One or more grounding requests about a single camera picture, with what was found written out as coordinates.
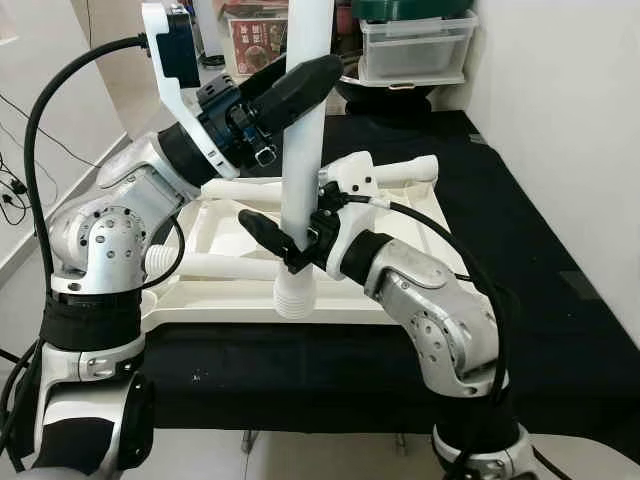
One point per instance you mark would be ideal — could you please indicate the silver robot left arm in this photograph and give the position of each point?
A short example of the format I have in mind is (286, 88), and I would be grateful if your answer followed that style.
(110, 235)

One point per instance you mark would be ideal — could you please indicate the small black plug adapter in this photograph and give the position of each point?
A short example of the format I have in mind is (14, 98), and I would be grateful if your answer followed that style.
(14, 186)

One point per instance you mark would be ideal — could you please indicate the red printed carton box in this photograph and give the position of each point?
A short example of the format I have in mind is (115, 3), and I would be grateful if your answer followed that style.
(258, 40)

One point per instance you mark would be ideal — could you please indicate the clear plastic storage box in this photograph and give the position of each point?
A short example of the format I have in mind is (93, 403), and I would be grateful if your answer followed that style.
(415, 50)

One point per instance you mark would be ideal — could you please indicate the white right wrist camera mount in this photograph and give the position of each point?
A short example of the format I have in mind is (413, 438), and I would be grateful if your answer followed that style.
(352, 175)

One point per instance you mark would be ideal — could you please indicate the black round bowl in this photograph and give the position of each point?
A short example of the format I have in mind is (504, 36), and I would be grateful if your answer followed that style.
(390, 98)

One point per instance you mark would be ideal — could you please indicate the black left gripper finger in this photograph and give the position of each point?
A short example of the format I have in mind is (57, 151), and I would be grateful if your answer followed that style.
(300, 88)
(262, 80)

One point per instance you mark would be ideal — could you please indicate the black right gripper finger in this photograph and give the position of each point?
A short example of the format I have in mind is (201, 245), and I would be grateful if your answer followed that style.
(262, 230)

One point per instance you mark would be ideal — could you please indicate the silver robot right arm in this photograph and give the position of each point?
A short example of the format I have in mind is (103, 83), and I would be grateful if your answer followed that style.
(430, 310)

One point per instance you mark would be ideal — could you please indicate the black table cloth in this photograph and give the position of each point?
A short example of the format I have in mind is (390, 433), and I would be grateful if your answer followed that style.
(300, 370)

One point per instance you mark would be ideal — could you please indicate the dark green lid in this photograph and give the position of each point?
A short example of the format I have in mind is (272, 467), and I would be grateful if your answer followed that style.
(410, 8)

